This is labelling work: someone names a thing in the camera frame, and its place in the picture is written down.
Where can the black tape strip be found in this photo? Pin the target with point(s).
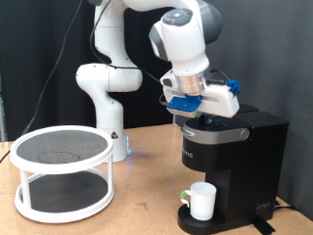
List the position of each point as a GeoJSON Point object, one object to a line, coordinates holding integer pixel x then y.
{"type": "Point", "coordinates": [264, 226]}

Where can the metal frame post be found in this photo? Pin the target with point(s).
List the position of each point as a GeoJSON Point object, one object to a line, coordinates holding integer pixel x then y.
{"type": "Point", "coordinates": [2, 120]}
{"type": "Point", "coordinates": [175, 119]}

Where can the white mug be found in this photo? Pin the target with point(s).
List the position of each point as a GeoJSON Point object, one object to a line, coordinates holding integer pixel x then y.
{"type": "Point", "coordinates": [203, 200]}

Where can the black curtain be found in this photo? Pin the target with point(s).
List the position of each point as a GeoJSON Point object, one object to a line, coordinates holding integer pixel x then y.
{"type": "Point", "coordinates": [19, 65]}

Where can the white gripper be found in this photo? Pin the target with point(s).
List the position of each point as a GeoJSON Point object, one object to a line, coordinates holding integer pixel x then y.
{"type": "Point", "coordinates": [218, 99]}

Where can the grey fabric backdrop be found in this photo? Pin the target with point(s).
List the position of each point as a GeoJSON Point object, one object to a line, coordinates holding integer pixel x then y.
{"type": "Point", "coordinates": [277, 49]}

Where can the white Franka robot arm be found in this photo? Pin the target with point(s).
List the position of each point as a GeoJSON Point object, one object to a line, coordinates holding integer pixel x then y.
{"type": "Point", "coordinates": [182, 42]}

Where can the Keurig water reservoir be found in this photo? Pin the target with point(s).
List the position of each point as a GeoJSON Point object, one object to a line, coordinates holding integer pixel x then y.
{"type": "Point", "coordinates": [249, 107]}

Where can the white two-tier turntable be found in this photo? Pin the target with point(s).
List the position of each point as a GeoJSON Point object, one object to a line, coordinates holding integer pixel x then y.
{"type": "Point", "coordinates": [62, 148]}

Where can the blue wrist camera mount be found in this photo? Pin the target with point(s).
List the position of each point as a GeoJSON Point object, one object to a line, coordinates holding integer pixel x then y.
{"type": "Point", "coordinates": [184, 103]}

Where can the black Keurig coffee machine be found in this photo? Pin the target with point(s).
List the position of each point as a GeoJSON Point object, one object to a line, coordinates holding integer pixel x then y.
{"type": "Point", "coordinates": [241, 169]}

